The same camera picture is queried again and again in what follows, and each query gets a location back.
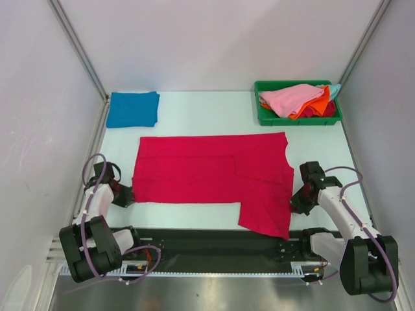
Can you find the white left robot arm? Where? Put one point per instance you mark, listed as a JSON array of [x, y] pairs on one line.
[[90, 247]]

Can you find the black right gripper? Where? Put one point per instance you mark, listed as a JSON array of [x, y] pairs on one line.
[[300, 202]]

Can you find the aluminium frame post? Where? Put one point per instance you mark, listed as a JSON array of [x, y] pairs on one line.
[[370, 30], [72, 36]]

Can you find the aluminium front rail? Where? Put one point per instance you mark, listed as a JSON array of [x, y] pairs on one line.
[[55, 253]]

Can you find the magenta t shirt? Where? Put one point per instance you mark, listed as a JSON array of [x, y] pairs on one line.
[[251, 170]]

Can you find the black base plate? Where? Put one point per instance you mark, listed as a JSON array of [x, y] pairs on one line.
[[198, 251]]

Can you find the dark red t shirt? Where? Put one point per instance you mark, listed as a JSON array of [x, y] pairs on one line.
[[309, 111]]

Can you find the left aluminium frame post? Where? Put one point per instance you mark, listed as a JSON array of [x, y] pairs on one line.
[[72, 36]]

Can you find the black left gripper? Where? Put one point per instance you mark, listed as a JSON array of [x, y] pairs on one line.
[[127, 199]]

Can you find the light blue t shirt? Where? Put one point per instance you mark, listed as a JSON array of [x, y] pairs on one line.
[[333, 89]]

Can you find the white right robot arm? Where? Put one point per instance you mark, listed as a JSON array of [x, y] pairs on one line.
[[367, 261]]

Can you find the orange t shirt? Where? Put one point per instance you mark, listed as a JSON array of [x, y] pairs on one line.
[[318, 104]]

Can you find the green plastic bin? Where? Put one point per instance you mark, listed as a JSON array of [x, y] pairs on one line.
[[267, 117]]

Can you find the folded blue t shirt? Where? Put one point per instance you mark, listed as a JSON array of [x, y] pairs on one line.
[[133, 110]]

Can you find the right aluminium frame post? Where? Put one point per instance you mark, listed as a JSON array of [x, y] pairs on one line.
[[370, 30]]

